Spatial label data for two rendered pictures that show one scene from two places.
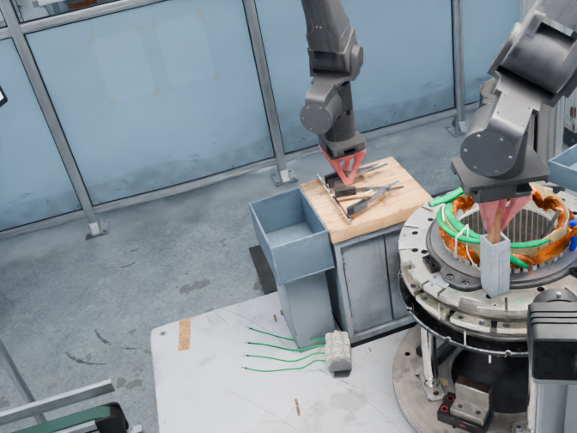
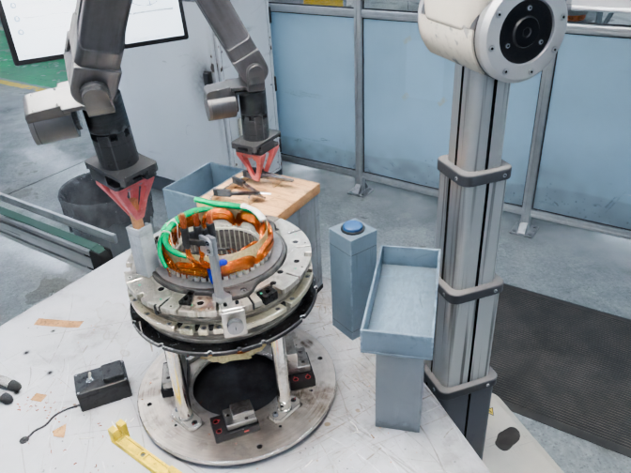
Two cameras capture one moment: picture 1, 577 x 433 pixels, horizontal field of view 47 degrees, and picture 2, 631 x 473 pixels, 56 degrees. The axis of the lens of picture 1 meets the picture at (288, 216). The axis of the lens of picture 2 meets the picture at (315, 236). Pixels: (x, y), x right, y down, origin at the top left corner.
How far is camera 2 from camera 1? 1.06 m
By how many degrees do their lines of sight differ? 36
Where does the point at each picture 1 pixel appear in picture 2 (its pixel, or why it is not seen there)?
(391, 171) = (297, 190)
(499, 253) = (132, 237)
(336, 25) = (223, 38)
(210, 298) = not seen: hidden behind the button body
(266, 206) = (220, 171)
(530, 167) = (125, 171)
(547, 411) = not seen: outside the picture
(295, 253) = (177, 202)
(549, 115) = (454, 218)
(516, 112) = (42, 101)
